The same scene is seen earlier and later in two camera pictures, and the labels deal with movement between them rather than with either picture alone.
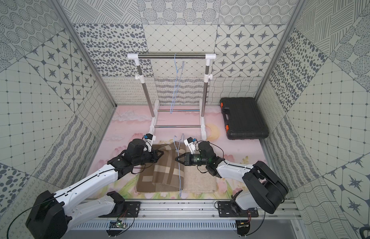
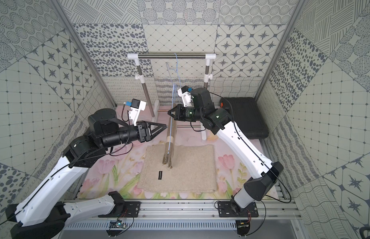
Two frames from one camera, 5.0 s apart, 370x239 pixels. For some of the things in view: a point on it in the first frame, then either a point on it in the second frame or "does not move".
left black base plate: (131, 209) does not move
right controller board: (243, 227) does not move
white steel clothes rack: (203, 102) does not move
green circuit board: (117, 224) does not move
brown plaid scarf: (165, 174) -> (171, 140)
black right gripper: (187, 159) -> (179, 116)
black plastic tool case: (242, 118) does not move
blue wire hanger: (178, 148) -> (173, 98)
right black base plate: (230, 209) does not move
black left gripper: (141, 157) -> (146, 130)
